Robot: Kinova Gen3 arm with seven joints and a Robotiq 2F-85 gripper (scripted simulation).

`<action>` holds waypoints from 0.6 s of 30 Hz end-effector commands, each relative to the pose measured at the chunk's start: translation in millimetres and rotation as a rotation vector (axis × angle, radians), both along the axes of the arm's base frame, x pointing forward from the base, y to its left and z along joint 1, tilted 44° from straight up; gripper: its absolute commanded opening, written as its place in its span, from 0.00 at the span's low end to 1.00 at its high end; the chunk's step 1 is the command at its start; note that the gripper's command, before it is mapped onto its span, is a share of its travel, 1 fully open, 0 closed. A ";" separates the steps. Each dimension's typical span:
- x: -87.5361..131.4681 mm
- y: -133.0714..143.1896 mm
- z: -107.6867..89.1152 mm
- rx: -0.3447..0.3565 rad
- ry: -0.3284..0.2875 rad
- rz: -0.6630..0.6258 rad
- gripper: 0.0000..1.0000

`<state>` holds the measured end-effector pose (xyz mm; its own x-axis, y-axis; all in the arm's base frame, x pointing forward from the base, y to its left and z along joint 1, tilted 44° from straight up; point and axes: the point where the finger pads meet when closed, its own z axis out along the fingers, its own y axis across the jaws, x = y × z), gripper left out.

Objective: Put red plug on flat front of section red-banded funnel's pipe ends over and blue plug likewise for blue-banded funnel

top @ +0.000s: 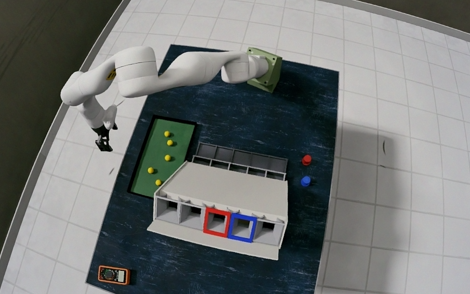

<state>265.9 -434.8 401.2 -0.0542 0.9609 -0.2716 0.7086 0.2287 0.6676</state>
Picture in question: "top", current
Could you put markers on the blue square frame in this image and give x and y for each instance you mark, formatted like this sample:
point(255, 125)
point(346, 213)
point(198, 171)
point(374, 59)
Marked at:
point(245, 217)

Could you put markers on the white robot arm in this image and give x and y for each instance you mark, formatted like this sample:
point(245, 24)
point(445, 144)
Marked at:
point(136, 71)

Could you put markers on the blue plug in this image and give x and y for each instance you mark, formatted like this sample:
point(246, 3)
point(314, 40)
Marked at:
point(305, 181)

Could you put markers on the red plug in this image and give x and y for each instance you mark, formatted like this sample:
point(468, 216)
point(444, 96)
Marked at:
point(306, 160)

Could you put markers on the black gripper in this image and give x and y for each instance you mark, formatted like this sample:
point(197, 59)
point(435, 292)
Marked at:
point(103, 132)

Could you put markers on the red square frame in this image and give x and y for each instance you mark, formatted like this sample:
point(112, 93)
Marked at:
point(224, 235)

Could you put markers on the orange digital multimeter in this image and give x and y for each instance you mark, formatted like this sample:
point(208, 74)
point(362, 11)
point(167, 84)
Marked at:
point(114, 275)

